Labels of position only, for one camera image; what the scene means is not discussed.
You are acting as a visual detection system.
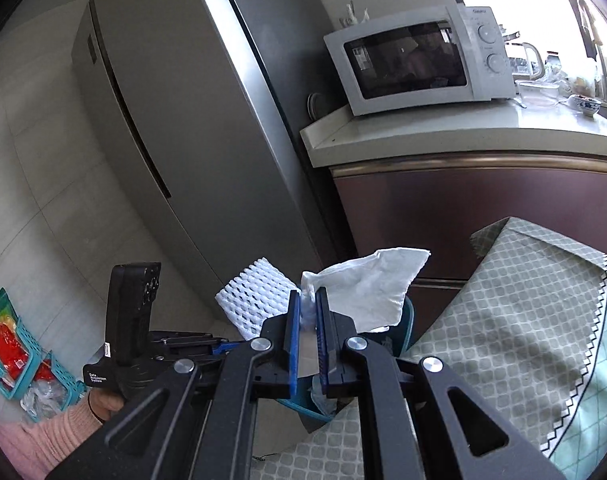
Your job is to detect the white kitchen countertop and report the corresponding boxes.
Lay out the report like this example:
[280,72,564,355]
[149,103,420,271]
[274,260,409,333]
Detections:
[300,97,607,168]

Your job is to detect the green patterned tablecloth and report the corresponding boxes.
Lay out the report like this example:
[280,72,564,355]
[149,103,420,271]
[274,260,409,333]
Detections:
[254,216,607,480]

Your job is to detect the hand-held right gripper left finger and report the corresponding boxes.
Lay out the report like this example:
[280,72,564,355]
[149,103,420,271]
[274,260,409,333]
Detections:
[46,289,303,480]

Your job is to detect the grey refrigerator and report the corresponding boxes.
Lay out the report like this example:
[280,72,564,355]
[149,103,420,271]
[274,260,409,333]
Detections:
[71,0,359,306]

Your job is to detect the clear glass container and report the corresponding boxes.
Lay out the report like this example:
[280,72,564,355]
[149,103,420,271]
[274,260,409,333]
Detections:
[514,79,560,108]

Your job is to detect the person's left hand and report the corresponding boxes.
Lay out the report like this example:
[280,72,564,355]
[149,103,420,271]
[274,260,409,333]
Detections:
[88,390,125,423]

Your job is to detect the brown base cabinets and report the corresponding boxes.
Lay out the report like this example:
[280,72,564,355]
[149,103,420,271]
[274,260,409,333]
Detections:
[331,152,607,321]

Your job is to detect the white foam fruit net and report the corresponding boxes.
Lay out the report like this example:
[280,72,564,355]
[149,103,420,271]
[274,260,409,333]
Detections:
[214,256,302,341]

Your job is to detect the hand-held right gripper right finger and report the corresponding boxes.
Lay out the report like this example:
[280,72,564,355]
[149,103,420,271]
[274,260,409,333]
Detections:
[315,286,568,480]

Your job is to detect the blue patterned bowl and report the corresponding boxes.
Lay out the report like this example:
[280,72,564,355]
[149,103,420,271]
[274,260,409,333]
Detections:
[568,94,601,117]

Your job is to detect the glass electric kettle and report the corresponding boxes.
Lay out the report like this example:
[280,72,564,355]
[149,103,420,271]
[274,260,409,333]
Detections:
[503,30,544,81]

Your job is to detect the person's left forearm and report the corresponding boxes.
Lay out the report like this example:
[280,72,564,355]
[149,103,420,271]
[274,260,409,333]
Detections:
[0,400,107,480]

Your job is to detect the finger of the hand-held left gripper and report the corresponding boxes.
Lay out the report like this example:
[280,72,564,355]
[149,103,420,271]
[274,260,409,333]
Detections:
[204,339,252,361]

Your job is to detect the white microwave oven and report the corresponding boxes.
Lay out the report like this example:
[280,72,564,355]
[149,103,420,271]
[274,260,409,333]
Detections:
[323,4,517,118]

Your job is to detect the clear plastic bag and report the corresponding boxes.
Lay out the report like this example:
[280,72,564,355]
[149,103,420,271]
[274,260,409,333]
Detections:
[543,50,597,96]

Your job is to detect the round grey plate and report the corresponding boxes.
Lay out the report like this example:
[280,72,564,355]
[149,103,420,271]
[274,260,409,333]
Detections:
[307,91,330,122]

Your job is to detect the white plastic item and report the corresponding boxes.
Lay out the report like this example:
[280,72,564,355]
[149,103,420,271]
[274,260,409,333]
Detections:
[339,2,370,28]

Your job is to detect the teal plastic bin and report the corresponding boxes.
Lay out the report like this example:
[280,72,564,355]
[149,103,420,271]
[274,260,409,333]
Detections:
[276,296,415,423]

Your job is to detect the red snack packets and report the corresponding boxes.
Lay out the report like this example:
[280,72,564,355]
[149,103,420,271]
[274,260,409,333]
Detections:
[0,287,52,381]

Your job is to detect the clear plastic bags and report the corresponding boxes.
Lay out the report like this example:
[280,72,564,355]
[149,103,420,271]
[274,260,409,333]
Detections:
[21,380,67,417]

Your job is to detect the teal plastic basket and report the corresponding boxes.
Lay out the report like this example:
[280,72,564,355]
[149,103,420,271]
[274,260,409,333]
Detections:
[0,315,49,401]
[34,350,87,411]

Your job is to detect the white tissue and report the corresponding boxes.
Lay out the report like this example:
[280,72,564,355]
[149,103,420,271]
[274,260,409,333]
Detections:
[300,247,431,336]

